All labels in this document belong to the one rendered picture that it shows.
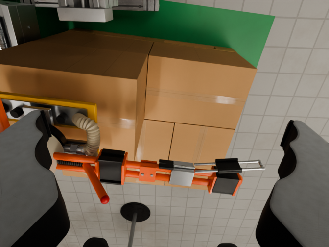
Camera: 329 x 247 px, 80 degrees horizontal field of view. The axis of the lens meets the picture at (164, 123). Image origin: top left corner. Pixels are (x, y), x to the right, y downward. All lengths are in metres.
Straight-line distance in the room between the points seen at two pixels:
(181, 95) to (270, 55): 0.91
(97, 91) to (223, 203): 2.33
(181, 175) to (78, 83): 0.49
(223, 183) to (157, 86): 0.71
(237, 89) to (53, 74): 0.92
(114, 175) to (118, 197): 2.11
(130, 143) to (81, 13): 0.51
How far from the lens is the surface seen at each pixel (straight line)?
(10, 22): 1.27
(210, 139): 1.37
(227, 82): 1.20
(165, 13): 1.63
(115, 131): 0.85
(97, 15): 0.67
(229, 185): 0.66
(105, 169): 0.63
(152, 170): 0.61
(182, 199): 2.68
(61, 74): 0.81
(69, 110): 0.70
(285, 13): 1.82
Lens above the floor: 1.62
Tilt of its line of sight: 58 degrees down
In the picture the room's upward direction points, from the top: 177 degrees counter-clockwise
